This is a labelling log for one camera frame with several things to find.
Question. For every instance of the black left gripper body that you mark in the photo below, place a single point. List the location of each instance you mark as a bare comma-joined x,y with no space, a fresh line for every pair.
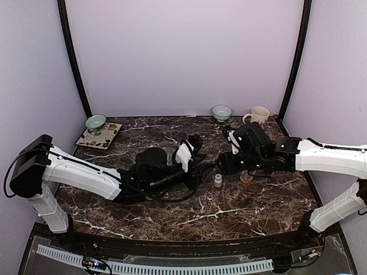
194,177

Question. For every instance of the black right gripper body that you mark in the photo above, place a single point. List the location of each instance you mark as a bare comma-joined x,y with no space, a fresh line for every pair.
232,168

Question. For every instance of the white pill bottle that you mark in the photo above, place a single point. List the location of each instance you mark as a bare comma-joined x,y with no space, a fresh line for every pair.
218,180

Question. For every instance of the orange pill bottle grey cap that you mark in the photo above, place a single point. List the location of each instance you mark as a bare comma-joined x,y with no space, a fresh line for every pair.
245,177

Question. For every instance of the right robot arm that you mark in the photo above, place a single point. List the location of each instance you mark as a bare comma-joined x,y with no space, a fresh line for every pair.
253,150

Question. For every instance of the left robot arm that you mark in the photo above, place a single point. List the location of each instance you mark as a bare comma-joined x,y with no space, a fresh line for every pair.
151,177

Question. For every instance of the small teal patterned bowl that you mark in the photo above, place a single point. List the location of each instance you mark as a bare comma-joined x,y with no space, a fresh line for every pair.
221,113

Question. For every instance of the cream ceramic mug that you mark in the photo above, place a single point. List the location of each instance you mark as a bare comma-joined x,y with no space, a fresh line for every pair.
258,114

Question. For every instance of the square floral ceramic plate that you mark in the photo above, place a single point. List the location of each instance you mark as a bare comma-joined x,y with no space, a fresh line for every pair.
100,139

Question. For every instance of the teal bowl on plate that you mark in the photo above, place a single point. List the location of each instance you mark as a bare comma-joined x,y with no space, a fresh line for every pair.
95,122

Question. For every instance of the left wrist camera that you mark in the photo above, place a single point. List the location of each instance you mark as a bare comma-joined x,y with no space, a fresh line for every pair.
186,151

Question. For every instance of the white slotted cable duct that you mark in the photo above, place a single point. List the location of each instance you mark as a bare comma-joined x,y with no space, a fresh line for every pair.
151,265

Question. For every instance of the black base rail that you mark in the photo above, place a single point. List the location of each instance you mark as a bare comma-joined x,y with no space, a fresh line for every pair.
221,235

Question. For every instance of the black right frame post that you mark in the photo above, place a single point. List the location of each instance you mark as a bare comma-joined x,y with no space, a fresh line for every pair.
304,23

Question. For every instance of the black frame post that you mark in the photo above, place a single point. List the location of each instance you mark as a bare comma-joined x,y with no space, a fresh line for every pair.
304,23
63,14

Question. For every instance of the black left frame post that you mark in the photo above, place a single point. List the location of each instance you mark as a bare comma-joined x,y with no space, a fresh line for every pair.
63,14

